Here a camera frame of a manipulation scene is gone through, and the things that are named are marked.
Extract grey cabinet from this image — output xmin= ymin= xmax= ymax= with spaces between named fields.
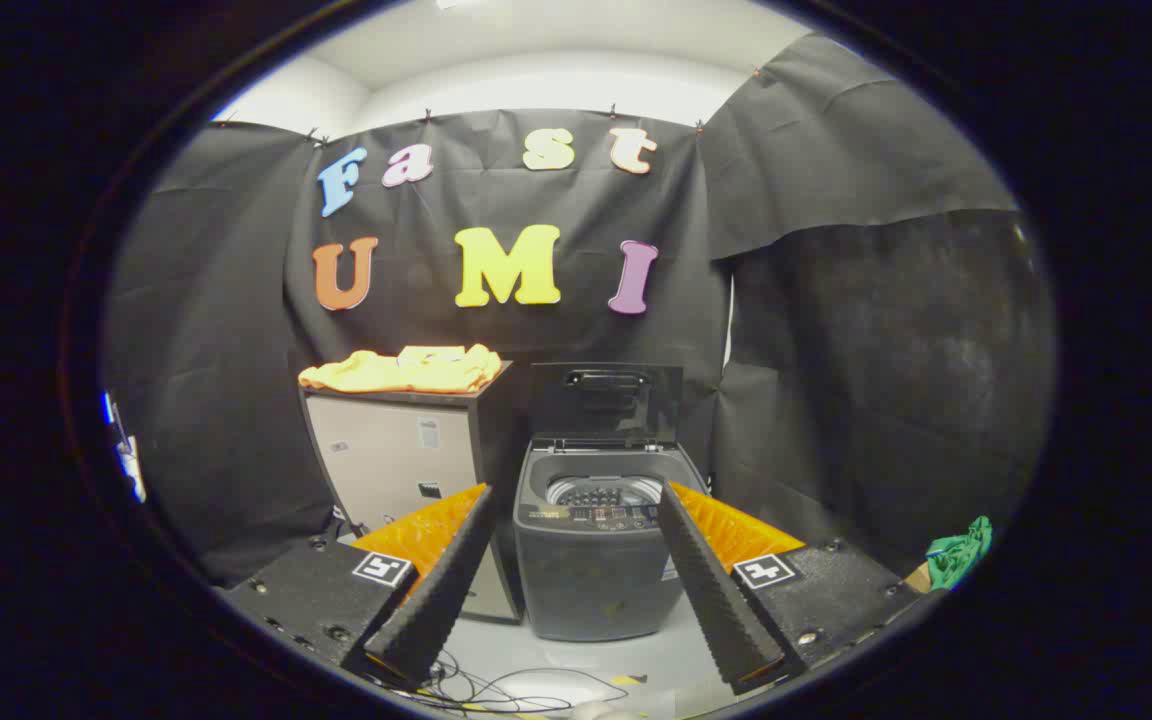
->
xmin=298 ymin=360 xmax=527 ymax=623

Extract grey washing machine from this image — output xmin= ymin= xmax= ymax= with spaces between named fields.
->
xmin=513 ymin=440 xmax=709 ymax=643

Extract orange polo shirt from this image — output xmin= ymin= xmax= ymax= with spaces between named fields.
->
xmin=298 ymin=345 xmax=503 ymax=394

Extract green cloth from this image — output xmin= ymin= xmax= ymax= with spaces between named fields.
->
xmin=926 ymin=516 xmax=993 ymax=591

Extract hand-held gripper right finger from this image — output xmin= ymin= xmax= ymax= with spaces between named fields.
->
xmin=658 ymin=482 xmax=947 ymax=696

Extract white blue object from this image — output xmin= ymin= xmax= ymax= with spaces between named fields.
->
xmin=101 ymin=392 xmax=147 ymax=503

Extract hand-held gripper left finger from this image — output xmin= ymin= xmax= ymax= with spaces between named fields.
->
xmin=219 ymin=483 xmax=497 ymax=691

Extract black cables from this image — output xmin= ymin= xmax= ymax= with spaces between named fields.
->
xmin=406 ymin=650 xmax=632 ymax=716

